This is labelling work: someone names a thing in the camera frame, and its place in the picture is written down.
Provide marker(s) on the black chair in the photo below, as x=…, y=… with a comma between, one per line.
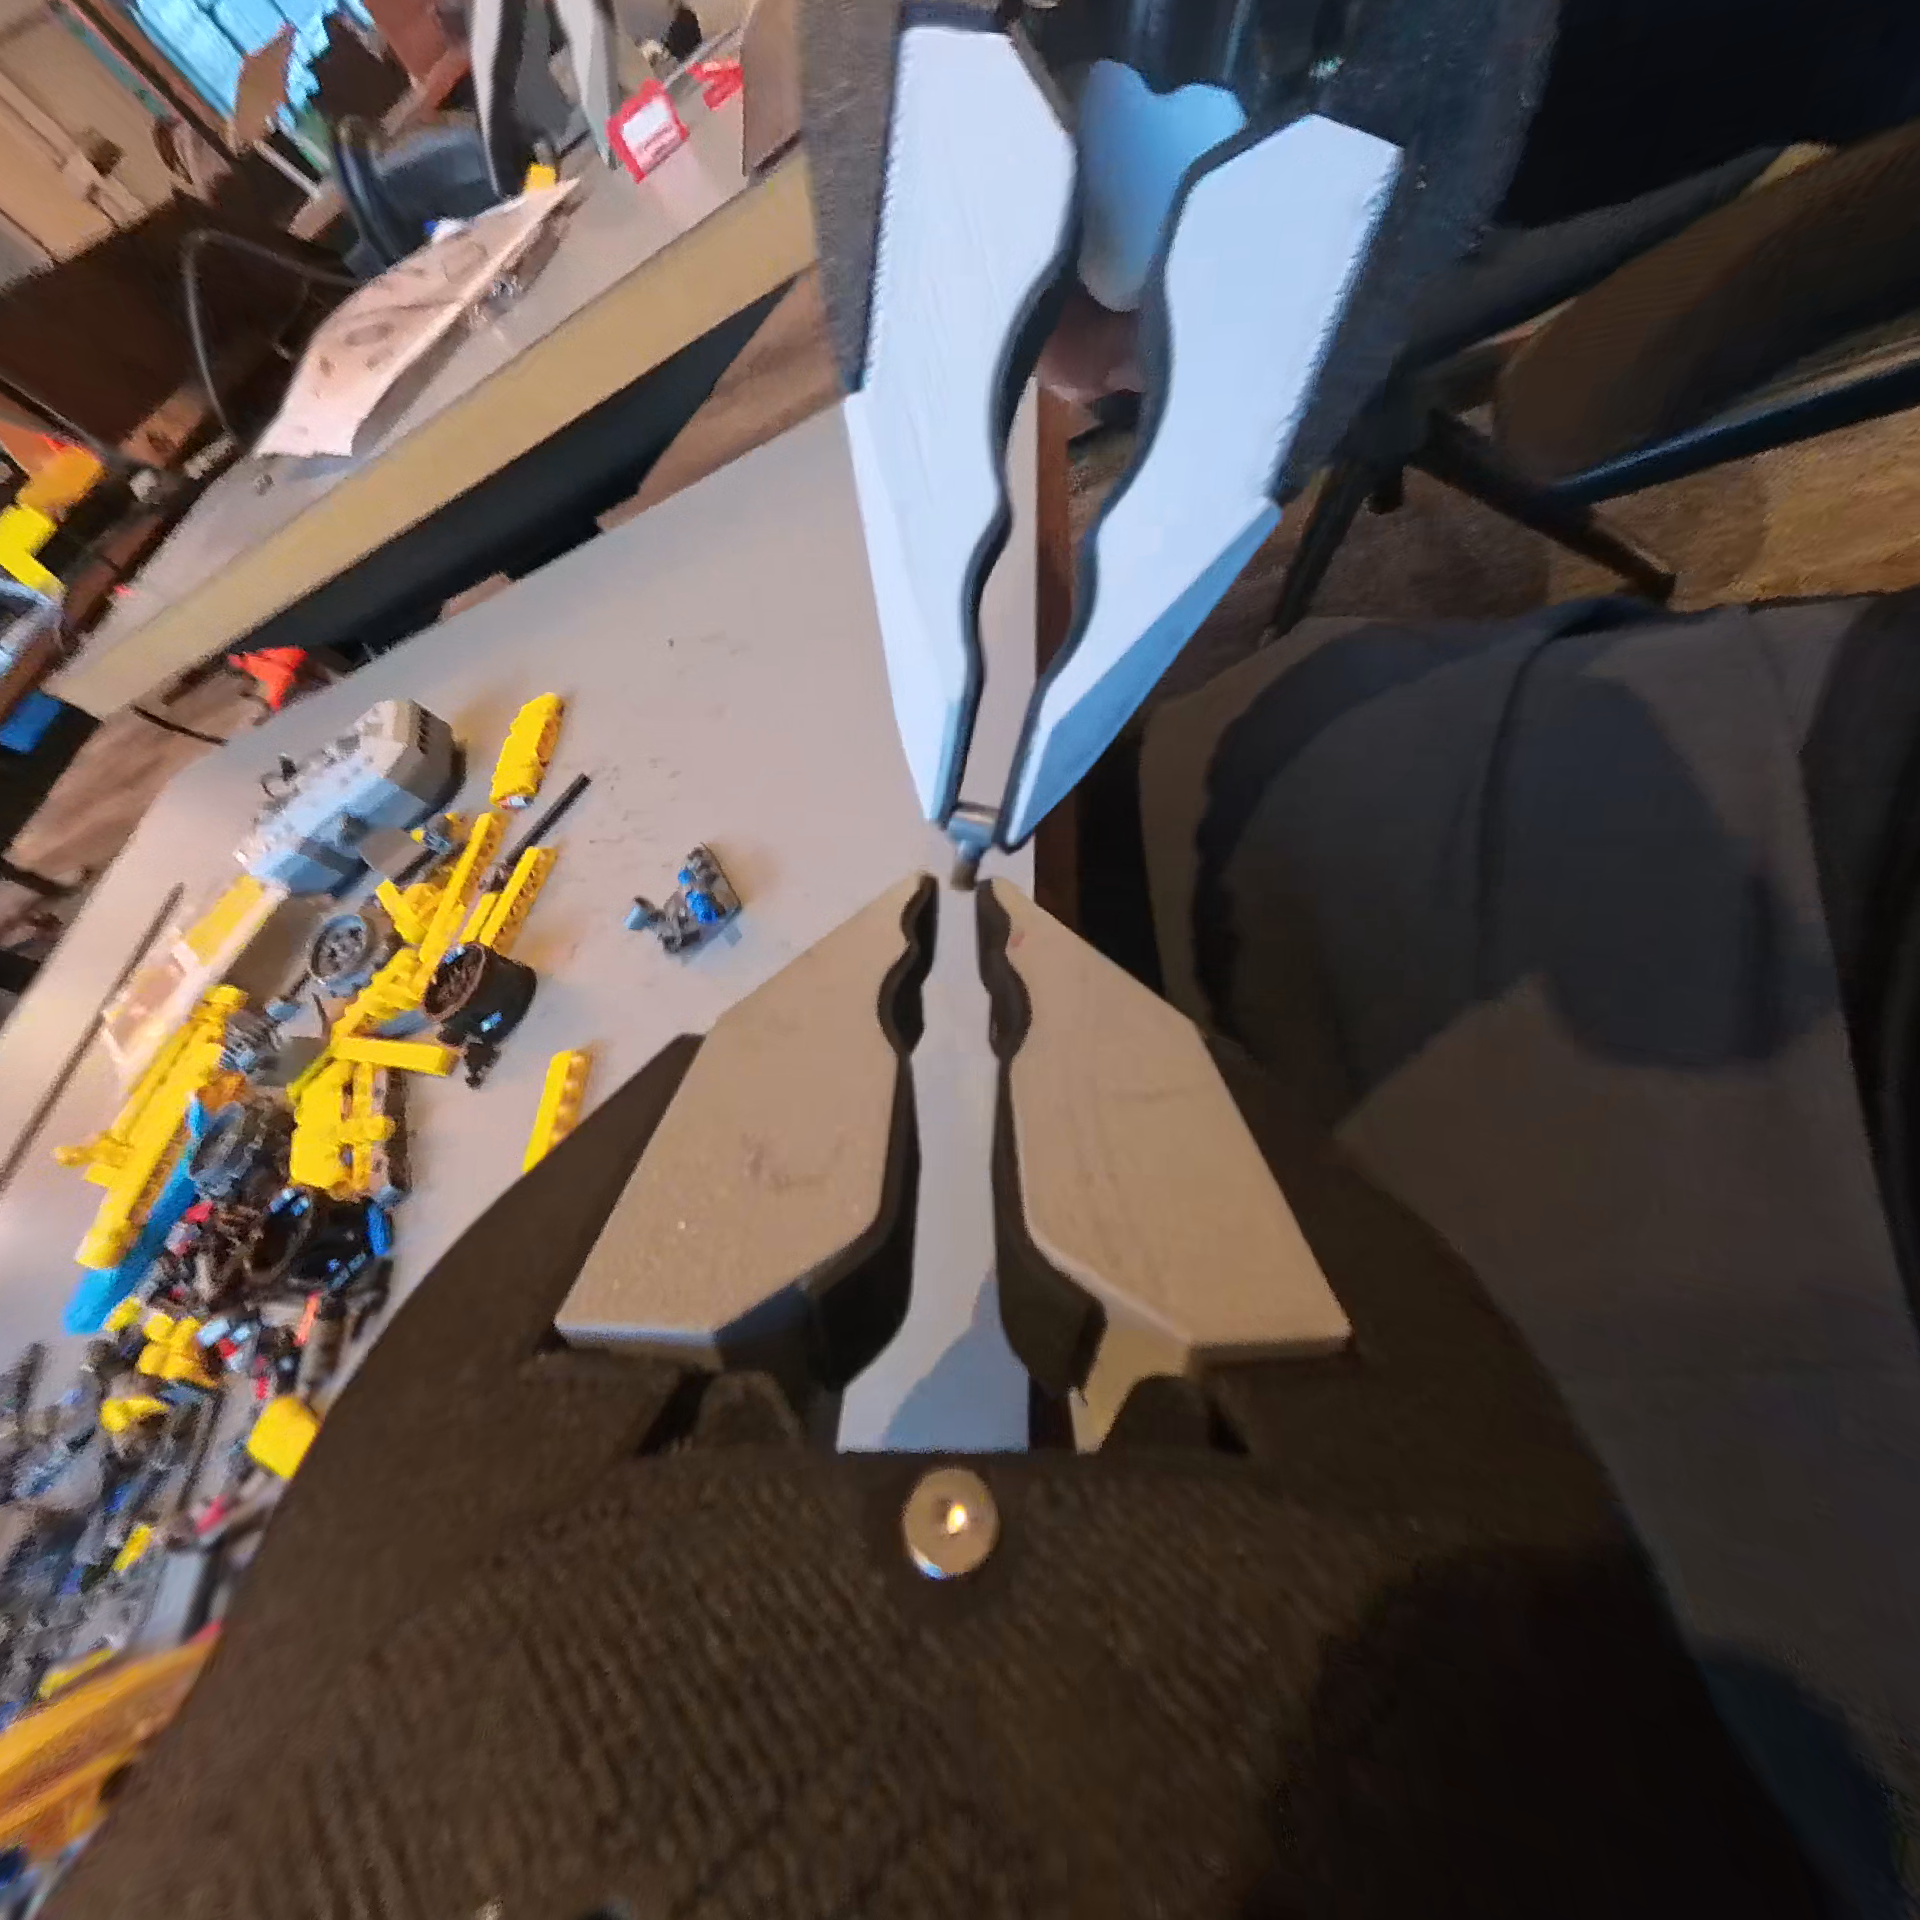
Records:
x=1531, y=519

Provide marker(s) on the grey desk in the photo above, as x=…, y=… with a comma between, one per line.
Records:
x=720, y=630

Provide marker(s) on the yellow curved toy panel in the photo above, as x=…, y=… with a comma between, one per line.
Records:
x=282, y=1437

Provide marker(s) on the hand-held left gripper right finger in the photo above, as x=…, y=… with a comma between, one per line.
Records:
x=1155, y=1185

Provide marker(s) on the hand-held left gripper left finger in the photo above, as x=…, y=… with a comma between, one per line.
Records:
x=751, y=1185

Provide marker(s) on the grey toy wheel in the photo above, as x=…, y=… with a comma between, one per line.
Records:
x=341, y=951

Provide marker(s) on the black spoked toy wheel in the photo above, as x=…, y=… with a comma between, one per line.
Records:
x=481, y=990

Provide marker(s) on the red white sign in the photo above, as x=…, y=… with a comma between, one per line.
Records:
x=652, y=132

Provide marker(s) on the grey toy plate with blue pins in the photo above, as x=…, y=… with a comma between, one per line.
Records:
x=687, y=908

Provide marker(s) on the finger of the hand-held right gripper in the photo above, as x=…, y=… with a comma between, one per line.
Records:
x=945, y=375
x=1245, y=375

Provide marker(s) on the black toy axle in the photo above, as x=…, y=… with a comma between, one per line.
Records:
x=548, y=814

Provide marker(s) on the short yellow toy beam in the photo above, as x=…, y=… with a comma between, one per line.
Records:
x=558, y=1106

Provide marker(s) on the yellow storage bin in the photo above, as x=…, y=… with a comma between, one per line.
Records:
x=22, y=548

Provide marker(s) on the small grey toy connector piece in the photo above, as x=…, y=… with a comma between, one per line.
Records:
x=972, y=832

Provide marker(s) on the blue curved toy panel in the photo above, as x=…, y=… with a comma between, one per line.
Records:
x=112, y=1291

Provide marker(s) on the black toy wheel rim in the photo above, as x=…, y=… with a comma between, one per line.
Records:
x=323, y=1253

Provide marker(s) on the printed paper sheet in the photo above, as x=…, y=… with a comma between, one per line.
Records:
x=405, y=315

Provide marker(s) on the grey workbench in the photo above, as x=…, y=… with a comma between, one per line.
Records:
x=601, y=375

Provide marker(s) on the grey toy hub block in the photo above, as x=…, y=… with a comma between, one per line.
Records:
x=361, y=780

